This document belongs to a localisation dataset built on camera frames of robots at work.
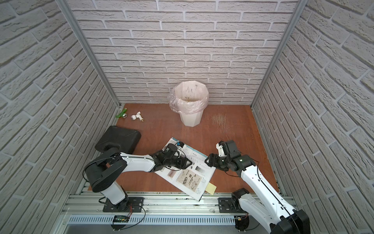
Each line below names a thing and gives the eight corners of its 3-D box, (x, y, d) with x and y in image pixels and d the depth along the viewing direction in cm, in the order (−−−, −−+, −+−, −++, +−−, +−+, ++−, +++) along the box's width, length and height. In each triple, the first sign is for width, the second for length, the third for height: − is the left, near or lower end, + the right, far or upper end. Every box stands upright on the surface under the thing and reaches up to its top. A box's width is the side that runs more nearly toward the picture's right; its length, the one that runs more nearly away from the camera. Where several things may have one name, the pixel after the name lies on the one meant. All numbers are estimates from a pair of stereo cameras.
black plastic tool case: (98, 153, 93) (93, 148, 89) (108, 130, 105) (104, 125, 100) (136, 153, 94) (133, 149, 89) (142, 131, 105) (140, 126, 100)
